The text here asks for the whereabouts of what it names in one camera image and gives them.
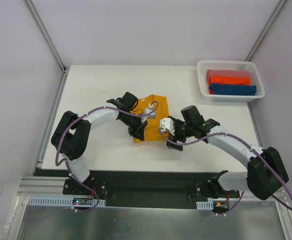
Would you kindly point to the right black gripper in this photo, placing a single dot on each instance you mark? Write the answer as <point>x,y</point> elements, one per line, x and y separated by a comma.
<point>175,135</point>

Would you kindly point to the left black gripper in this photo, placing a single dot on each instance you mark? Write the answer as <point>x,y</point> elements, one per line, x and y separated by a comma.
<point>138,130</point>

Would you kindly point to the yellow t shirt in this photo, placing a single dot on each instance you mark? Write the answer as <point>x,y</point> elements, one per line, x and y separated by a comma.
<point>151,131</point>

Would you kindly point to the white plastic basket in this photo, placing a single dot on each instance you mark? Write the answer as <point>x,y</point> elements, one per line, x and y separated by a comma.
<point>204,65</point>

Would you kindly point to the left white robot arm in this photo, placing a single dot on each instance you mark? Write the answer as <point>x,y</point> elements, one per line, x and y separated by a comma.
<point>71,135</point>

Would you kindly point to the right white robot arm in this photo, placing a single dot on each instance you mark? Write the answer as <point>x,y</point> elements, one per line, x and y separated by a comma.
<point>265,172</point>

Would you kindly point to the blue rolled t shirt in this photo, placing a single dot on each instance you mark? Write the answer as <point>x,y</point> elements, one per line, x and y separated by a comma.
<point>234,90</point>

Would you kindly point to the pink rolled t shirt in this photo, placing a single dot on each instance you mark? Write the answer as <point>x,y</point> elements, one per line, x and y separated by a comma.
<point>228,73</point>

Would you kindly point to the orange rolled t shirt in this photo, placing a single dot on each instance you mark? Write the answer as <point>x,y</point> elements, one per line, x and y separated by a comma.
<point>223,80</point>

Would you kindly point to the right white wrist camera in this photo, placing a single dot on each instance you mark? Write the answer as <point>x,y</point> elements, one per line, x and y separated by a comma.
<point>167,125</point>

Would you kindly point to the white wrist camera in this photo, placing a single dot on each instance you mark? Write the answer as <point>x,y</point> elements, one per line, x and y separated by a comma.
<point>149,113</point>
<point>167,125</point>

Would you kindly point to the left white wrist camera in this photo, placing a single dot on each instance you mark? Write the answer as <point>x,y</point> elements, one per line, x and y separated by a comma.
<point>149,113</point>

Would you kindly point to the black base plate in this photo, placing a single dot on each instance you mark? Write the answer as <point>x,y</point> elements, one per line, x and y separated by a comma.
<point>137,189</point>

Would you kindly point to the right white cable duct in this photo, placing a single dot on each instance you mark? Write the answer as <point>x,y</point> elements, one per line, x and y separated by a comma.
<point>205,205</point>

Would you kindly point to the white cable duct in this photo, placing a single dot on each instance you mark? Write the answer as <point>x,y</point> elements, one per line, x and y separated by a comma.
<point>54,201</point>
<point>205,205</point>

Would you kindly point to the left white cable duct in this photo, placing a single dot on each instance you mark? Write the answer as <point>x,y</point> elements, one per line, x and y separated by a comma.
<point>54,201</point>

